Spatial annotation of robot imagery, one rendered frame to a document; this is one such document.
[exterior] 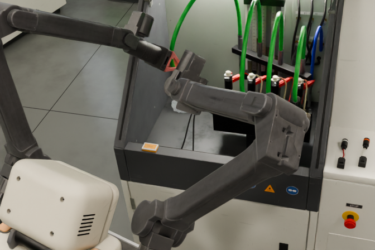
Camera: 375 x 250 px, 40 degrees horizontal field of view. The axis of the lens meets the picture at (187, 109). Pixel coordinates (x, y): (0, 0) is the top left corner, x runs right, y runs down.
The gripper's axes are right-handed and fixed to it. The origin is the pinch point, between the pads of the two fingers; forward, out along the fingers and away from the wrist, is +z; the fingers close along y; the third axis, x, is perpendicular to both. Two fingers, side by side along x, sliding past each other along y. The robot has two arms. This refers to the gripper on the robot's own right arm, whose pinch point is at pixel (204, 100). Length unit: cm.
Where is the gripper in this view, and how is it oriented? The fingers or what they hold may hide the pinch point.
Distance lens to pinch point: 149.1
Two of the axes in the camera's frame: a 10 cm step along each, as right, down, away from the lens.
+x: -8.4, -2.7, 4.6
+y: 3.2, -9.5, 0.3
